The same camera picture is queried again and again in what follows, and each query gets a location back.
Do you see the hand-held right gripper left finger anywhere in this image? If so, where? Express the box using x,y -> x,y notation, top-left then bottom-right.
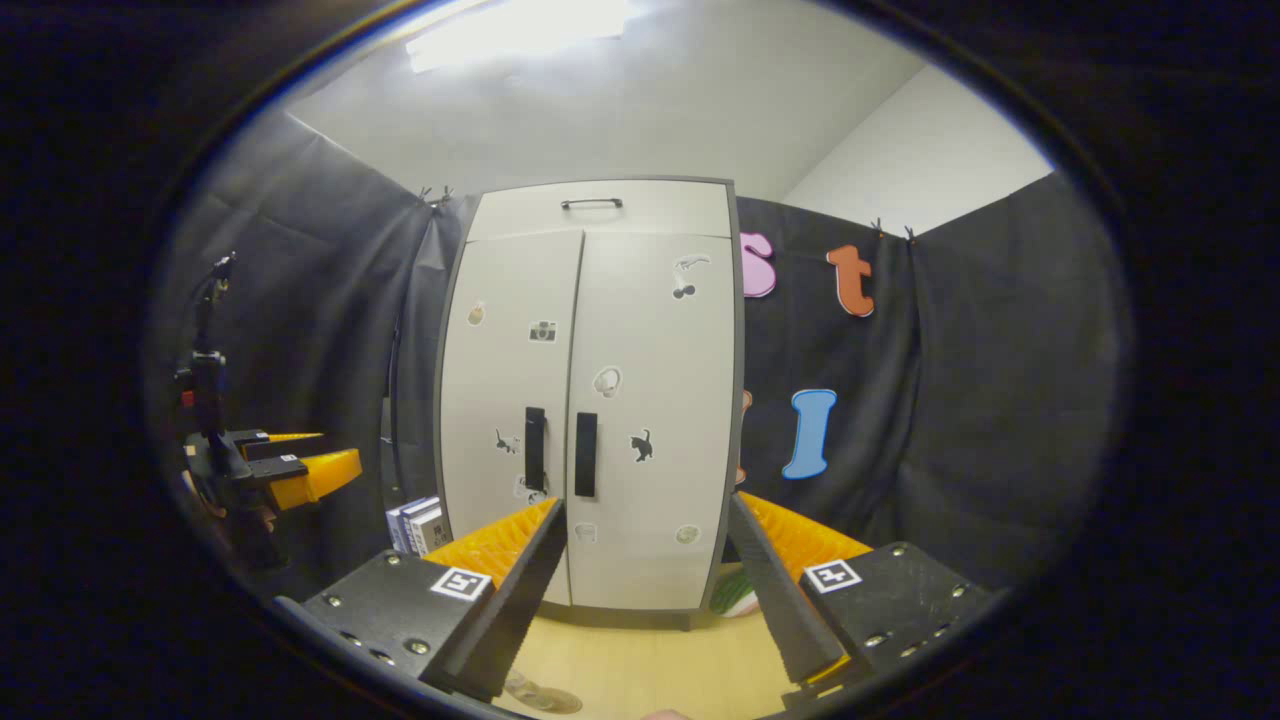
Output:
275,497 -> 568,704

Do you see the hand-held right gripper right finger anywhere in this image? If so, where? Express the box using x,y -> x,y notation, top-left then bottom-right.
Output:
727,490 -> 1006,691

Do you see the white door with camera sticker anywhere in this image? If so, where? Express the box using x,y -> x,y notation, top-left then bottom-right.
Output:
437,230 -> 586,606

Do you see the white door with cat sticker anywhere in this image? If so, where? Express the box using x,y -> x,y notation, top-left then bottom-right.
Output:
565,232 -> 739,611

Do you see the white and grey cabinet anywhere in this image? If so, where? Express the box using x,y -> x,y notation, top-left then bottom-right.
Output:
432,177 -> 746,631

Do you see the watermelon slice toy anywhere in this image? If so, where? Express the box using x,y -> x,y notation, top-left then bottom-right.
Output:
708,568 -> 761,619

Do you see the white printed box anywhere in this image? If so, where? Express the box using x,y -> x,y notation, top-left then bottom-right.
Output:
408,503 -> 447,557

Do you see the ceiling light panel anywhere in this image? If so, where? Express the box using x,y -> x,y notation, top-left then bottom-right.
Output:
405,0 -> 633,73

